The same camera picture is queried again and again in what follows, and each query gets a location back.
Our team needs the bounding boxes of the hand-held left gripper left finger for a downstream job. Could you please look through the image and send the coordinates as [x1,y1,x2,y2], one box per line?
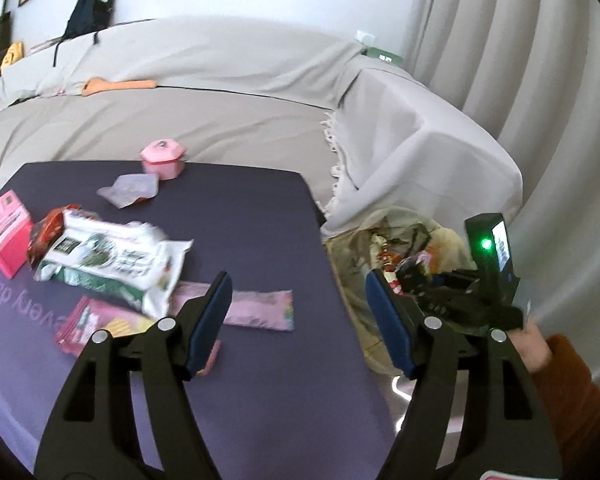
[34,270,233,480]

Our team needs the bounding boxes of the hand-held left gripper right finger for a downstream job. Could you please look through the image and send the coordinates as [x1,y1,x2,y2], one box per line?
[365,268,563,480]

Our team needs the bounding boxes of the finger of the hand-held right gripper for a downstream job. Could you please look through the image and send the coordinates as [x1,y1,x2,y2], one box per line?
[415,287,481,323]
[396,260,453,292]

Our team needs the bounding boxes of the long pink wrapper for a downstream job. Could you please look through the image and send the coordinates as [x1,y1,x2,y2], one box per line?
[170,282,295,332]

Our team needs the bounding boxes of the bin with yellow bag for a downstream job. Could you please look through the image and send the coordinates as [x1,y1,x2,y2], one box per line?
[322,205,481,376]

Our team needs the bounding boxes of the pink snack packet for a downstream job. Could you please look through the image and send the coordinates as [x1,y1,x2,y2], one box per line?
[55,296,223,376]

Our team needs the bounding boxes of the white green packet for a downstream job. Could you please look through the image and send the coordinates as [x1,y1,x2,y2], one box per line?
[32,210,195,318]

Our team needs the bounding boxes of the red brown wrapper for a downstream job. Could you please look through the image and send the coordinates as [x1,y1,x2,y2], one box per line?
[27,204,83,266]

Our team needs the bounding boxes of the person's right forearm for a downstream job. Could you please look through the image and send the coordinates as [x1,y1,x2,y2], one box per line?
[530,334,600,480]

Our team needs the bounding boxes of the person's right hand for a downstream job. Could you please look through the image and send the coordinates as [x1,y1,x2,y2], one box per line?
[510,320,553,373]

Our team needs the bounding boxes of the purple tablecloth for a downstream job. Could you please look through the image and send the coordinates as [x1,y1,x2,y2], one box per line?
[0,160,396,480]

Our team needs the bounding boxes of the pink hexagonal box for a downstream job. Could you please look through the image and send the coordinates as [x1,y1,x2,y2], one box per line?
[140,139,187,181]

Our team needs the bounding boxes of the white curtain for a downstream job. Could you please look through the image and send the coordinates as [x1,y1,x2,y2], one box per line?
[400,0,600,386]

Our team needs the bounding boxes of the green digital clock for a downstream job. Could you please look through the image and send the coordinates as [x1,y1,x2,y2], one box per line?
[367,46,403,65]

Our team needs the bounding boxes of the grey covered sofa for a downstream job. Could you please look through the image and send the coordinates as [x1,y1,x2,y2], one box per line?
[0,15,523,241]

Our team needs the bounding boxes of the orange back scratcher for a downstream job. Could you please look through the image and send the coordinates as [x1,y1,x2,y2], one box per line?
[81,76,157,97]

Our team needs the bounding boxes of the yellow plush toy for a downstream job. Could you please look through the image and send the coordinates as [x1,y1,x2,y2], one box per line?
[0,41,26,73]

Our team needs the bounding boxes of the dark blue backpack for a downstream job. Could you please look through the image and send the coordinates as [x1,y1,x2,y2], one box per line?
[52,0,116,66]

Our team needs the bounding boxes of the pink gift box with handles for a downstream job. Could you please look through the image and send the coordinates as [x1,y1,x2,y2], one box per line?
[0,190,33,280]

